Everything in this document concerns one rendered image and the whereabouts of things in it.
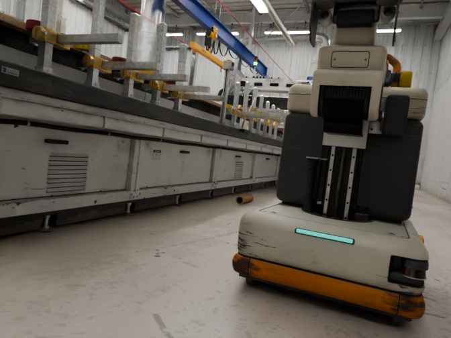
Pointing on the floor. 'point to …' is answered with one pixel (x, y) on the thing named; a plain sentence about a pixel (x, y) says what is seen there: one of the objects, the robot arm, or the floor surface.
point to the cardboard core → (244, 198)
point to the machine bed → (108, 159)
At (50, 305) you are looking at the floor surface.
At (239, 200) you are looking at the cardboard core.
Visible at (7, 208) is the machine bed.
